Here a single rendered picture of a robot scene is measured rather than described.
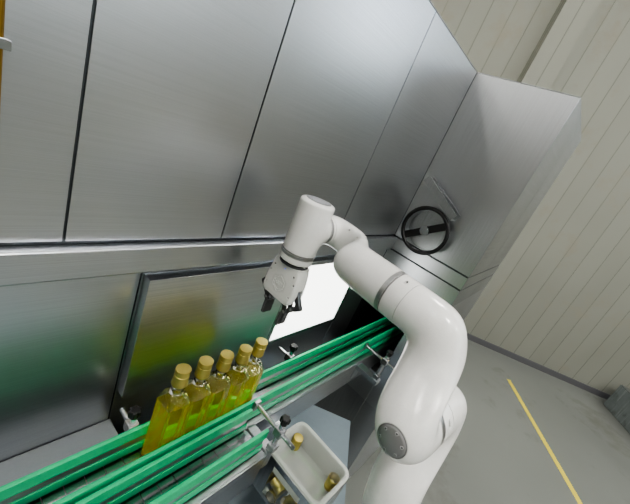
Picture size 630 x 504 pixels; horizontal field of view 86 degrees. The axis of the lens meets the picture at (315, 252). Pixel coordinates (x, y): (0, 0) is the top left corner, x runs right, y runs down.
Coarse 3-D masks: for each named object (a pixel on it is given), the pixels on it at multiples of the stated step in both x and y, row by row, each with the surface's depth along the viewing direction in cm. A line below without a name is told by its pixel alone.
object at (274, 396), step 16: (384, 336) 166; (352, 352) 142; (320, 368) 124; (336, 368) 137; (288, 384) 110; (304, 384) 120; (256, 400) 99; (272, 400) 108; (224, 416) 90; (192, 432) 83; (160, 448) 77; (128, 464) 71; (144, 464) 74; (96, 480) 67; (112, 480) 69; (80, 496) 64
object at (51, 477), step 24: (360, 336) 163; (288, 360) 120; (312, 360) 135; (264, 384) 114; (144, 432) 81; (72, 456) 69; (96, 456) 73; (120, 456) 79; (24, 480) 63; (48, 480) 67; (72, 480) 72
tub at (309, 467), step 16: (288, 432) 108; (304, 432) 113; (288, 448) 111; (304, 448) 113; (320, 448) 109; (288, 464) 106; (304, 464) 108; (320, 464) 109; (336, 464) 106; (304, 480) 104; (320, 480) 106; (304, 496) 93; (320, 496) 101
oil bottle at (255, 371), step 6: (246, 366) 93; (252, 366) 93; (258, 366) 94; (252, 372) 92; (258, 372) 94; (252, 378) 93; (258, 378) 96; (252, 384) 95; (246, 390) 94; (252, 390) 97; (246, 396) 96; (252, 396) 99; (240, 402) 96; (246, 402) 98
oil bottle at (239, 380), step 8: (232, 368) 89; (232, 376) 88; (240, 376) 88; (248, 376) 91; (232, 384) 87; (240, 384) 89; (232, 392) 88; (240, 392) 91; (232, 400) 90; (224, 408) 90; (232, 408) 93
